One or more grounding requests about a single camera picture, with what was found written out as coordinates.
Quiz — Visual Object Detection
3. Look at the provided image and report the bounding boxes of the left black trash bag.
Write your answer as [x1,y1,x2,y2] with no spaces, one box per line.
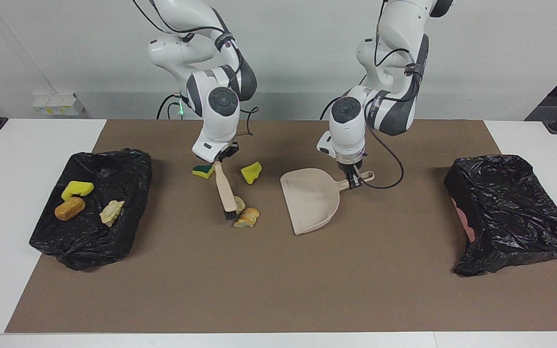
[29,148,153,272]

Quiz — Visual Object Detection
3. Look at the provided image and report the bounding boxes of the brown table mat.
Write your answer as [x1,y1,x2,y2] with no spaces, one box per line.
[4,119,557,334]

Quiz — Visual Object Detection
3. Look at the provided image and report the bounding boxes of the beige hand brush black bristles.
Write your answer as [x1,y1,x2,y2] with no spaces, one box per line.
[213,161,238,220]

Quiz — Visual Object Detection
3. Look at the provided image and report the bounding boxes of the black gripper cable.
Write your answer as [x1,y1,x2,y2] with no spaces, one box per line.
[133,0,260,141]
[362,0,405,190]

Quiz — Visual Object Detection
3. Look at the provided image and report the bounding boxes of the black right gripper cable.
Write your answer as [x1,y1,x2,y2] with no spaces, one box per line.
[133,0,260,141]

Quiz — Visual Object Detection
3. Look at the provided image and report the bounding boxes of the black bag lined pink bin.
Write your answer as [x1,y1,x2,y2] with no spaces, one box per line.
[444,154,557,277]

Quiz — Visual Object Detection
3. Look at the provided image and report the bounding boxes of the brown bread nugget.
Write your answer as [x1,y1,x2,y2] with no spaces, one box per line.
[55,197,86,221]

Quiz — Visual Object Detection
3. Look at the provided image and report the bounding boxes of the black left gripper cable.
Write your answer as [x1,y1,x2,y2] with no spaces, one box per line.
[362,0,405,190]

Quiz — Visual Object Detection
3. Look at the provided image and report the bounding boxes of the white power box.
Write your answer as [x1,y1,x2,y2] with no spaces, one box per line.
[33,93,86,116]

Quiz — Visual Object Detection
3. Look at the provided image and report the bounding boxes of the black right arm base cable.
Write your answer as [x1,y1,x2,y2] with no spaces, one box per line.
[157,93,185,120]

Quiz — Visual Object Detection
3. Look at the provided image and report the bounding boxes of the beige plastic dustpan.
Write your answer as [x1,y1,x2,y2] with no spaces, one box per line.
[280,168,376,236]

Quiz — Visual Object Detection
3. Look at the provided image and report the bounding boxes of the black arm base cable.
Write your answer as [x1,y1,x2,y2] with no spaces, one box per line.
[157,93,185,120]
[320,94,348,120]

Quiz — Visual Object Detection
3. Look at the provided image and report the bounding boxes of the black left arm base cable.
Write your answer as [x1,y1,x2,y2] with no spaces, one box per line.
[320,94,348,120]

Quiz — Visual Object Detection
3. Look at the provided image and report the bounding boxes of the striped bread piece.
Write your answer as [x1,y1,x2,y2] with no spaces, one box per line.
[234,208,260,228]
[100,200,125,227]

